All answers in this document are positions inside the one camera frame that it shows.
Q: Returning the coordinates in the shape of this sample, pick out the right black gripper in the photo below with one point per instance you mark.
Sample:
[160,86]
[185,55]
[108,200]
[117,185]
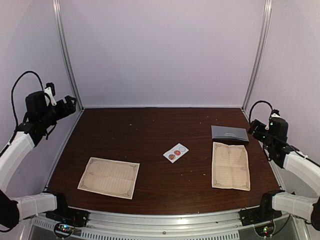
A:
[255,124]

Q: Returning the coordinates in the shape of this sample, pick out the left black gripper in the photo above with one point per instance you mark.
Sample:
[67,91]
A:
[64,112]

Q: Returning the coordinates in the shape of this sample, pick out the grey envelope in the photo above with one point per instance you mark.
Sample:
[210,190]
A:
[229,135]

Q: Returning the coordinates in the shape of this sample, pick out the beige letter paper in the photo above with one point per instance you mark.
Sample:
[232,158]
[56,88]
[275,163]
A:
[109,177]
[230,167]

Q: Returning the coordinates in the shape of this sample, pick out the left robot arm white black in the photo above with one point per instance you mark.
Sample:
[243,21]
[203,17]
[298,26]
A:
[41,117]

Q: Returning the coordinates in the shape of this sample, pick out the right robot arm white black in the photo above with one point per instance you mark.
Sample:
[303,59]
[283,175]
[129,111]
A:
[273,136]

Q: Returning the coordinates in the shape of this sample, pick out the white sticker sheet with seals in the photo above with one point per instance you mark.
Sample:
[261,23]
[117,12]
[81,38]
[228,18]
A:
[175,153]

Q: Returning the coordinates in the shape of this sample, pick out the right circuit board with leds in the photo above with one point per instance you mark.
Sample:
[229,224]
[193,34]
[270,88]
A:
[264,230]

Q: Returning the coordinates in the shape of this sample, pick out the circuit board with leds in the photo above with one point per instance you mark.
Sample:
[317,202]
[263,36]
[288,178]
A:
[264,230]
[62,230]

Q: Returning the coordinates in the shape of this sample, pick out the left circuit board with leds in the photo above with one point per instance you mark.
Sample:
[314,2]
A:
[62,230]

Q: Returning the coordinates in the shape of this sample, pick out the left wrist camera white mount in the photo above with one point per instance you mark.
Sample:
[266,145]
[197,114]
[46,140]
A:
[49,93]

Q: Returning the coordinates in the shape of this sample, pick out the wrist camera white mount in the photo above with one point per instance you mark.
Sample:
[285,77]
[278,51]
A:
[274,114]
[49,93]

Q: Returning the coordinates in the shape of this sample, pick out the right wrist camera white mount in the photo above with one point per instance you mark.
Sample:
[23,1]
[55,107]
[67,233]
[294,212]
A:
[274,114]

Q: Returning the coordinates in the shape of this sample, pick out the right aluminium frame post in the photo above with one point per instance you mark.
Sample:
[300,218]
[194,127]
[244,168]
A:
[265,26]

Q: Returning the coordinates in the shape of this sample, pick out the aluminium frame post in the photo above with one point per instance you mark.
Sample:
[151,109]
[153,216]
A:
[265,26]
[65,53]

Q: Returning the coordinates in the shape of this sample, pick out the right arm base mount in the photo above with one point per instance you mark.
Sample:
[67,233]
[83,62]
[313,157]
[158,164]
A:
[253,216]

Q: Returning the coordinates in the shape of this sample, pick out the left aluminium frame post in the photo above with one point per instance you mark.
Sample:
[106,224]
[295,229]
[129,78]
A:
[65,53]

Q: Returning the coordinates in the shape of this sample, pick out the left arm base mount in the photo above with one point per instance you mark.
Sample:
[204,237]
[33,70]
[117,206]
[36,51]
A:
[72,217]

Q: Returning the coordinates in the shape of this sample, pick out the front aluminium rail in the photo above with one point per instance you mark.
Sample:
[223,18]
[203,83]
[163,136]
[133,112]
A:
[223,225]

